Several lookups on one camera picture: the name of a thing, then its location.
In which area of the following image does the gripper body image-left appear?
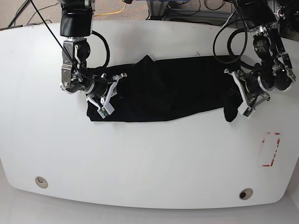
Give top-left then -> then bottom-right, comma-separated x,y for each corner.
85,72 -> 127,112

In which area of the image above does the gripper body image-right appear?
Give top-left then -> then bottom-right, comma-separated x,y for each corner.
224,69 -> 271,110

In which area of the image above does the black t-shirt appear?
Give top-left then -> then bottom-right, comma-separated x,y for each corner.
85,54 -> 252,123

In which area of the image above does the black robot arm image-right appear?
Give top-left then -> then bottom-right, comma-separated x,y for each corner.
215,0 -> 296,122

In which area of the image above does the red tape rectangle marking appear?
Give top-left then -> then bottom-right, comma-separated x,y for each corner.
259,132 -> 281,167

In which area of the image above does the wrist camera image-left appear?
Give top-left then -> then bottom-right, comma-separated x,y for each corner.
97,105 -> 114,119

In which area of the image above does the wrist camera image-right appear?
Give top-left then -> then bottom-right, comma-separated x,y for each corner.
238,104 -> 255,119

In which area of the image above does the yellow cable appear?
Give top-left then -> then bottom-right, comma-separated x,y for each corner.
93,2 -> 129,17

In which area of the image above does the aluminium frame stand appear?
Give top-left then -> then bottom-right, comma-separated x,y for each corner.
147,0 -> 280,36

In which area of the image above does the black floor cable left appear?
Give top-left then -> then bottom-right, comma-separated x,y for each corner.
8,0 -> 61,28

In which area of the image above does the right table cable grommet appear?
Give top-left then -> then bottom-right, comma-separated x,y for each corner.
239,188 -> 253,200

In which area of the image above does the table cable grommet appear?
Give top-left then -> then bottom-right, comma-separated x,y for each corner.
35,176 -> 48,189
239,188 -> 253,200

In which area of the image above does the left table cable grommet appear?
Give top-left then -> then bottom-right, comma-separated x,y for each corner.
35,176 -> 48,189

